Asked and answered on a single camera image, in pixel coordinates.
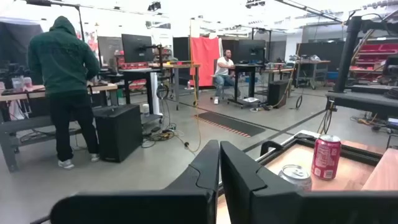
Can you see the white plastic container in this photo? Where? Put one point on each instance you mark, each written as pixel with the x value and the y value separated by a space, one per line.
pixel 146 110

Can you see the wooden workbench grey steel frame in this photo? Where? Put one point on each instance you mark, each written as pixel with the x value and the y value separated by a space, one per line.
pixel 105 87

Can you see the red cola can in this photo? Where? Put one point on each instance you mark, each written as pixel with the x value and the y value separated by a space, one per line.
pixel 326 158

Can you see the black vertical post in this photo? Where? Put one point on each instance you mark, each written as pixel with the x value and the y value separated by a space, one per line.
pixel 346 62

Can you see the grey fabric backdrop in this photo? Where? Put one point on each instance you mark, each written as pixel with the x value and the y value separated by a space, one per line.
pixel 15 46

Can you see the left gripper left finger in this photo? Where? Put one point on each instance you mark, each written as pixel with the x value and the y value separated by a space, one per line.
pixel 186 205

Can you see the orange-red fabric backdrop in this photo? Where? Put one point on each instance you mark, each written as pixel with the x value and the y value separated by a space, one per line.
pixel 203 62

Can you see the red storage bin rack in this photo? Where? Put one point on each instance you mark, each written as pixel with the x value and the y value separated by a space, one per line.
pixel 373 48

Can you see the silver diet cola can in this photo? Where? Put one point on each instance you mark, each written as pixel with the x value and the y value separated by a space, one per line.
pixel 293 179

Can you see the black computer monitor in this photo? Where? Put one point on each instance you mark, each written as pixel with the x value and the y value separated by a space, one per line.
pixel 136 48
pixel 248 51

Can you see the wood-top table grey legs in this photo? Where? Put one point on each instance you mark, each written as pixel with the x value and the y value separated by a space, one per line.
pixel 182 65

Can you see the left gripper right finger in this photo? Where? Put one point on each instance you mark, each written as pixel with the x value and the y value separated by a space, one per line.
pixel 264 208

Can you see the grey side desk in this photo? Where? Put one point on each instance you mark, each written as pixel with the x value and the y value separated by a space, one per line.
pixel 357 101

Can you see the black standing desk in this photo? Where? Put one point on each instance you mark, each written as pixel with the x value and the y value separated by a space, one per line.
pixel 136 71
pixel 237 84

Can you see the black computer tower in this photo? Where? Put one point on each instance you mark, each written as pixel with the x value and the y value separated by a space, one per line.
pixel 277 93
pixel 118 133

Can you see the black overhead light boom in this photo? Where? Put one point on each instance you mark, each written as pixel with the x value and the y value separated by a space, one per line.
pixel 38 2

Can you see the person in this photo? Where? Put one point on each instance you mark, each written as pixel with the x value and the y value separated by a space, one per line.
pixel 62 62
pixel 223 67

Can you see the black floor mat orange edge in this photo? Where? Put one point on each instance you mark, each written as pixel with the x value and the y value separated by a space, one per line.
pixel 230 124

